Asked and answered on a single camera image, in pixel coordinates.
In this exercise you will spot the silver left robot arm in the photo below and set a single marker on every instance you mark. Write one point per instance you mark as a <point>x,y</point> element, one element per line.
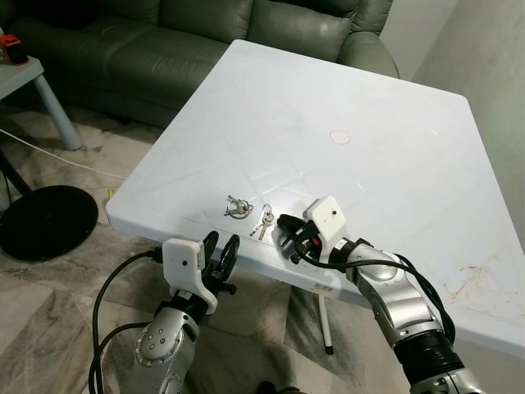
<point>160,345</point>

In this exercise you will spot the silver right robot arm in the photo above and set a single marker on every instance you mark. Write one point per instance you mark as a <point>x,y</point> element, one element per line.
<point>398,300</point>

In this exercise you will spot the small silver key pair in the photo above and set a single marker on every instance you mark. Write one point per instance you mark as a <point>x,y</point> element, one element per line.
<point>263,220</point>

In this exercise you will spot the small table edge sticker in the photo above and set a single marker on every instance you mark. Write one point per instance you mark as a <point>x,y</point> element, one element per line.
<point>325,286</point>

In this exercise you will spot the white table leg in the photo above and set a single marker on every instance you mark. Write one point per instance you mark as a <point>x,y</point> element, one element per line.
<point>325,324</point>

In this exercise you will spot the round white table cap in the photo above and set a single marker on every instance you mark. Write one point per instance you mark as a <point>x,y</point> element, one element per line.
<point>339,137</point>

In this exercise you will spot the dark robot foot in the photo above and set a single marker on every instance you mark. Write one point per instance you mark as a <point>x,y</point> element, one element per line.
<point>275,388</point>

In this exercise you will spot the white plastic square table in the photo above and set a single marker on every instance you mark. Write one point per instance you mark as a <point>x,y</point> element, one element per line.
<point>353,98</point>

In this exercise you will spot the black round stand base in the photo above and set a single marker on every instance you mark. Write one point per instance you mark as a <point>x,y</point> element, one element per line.
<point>45,222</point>

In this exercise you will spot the green leather sofa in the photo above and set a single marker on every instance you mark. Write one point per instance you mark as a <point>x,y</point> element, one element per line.
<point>189,49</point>

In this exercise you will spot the grey side table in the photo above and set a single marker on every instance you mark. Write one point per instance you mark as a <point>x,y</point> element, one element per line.
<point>49,103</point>

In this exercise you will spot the red and black object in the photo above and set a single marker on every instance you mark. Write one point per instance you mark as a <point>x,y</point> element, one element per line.
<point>10,48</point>

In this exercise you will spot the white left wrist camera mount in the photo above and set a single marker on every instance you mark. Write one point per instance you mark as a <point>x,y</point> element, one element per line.
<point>182,258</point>

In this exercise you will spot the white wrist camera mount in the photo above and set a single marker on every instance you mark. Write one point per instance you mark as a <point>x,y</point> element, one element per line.
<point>328,217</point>
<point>182,258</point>

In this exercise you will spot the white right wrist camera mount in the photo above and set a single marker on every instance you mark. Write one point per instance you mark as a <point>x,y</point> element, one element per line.
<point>328,217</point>

